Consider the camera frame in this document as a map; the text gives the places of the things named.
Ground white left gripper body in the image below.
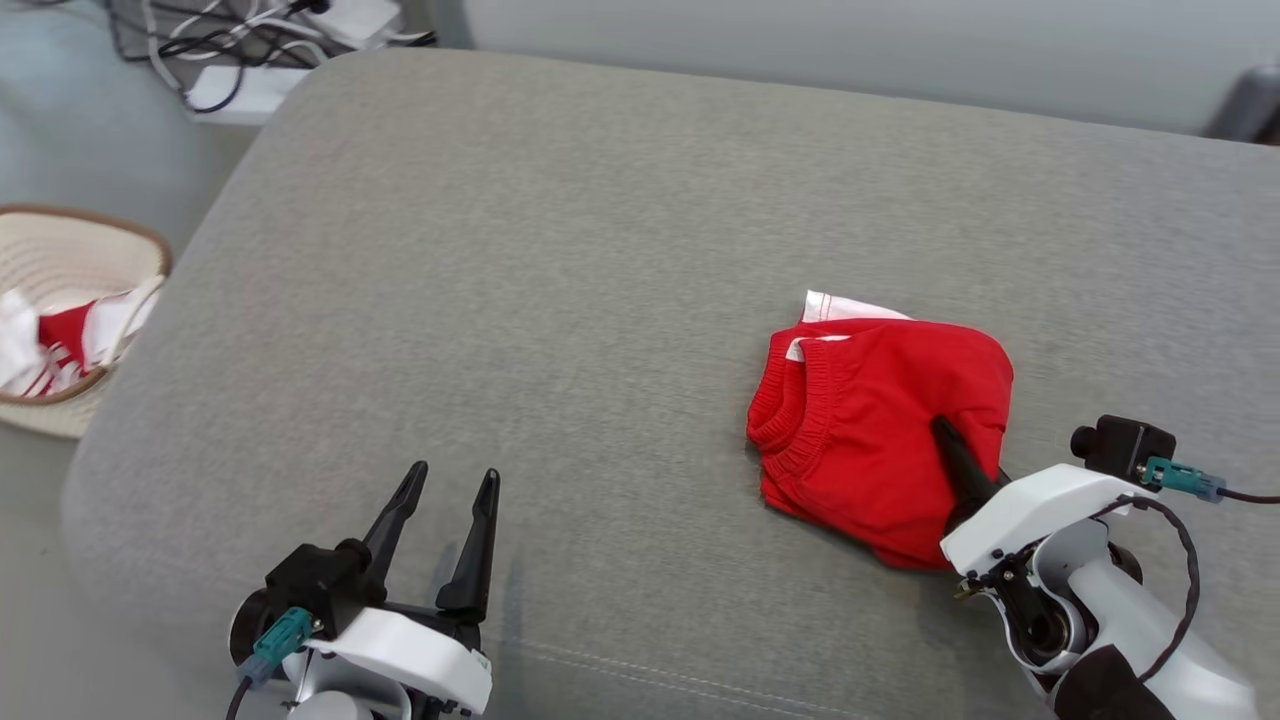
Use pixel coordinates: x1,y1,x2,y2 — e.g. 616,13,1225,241
303,605,494,717

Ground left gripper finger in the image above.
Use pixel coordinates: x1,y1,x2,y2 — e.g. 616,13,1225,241
435,467,502,627
361,459,430,602

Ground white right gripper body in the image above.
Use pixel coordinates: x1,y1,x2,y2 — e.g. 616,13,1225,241
939,463,1163,581

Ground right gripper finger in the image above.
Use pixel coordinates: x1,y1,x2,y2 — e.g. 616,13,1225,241
929,415,1003,533

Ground red shorts with white stripes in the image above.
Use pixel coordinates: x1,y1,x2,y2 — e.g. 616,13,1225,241
744,289,1015,574

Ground grey fabric sofa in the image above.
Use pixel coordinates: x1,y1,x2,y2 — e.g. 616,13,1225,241
60,48,1280,720

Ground red and white basket clothing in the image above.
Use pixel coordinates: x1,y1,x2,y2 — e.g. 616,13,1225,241
0,279,163,400

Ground woven laundry basket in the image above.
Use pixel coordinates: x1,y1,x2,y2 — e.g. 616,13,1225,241
0,203,174,442

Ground white power adapter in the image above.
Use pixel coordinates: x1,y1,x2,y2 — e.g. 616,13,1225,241
308,0,403,47

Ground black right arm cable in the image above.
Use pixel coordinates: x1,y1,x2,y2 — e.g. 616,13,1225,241
1093,486,1280,687

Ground black right arm strap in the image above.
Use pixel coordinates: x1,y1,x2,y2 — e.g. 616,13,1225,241
1049,644,1178,720

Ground grey metal post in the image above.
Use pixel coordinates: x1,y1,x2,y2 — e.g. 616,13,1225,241
1204,64,1280,147

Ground white power strip with cables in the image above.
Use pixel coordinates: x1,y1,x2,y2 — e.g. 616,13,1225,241
104,0,438,117

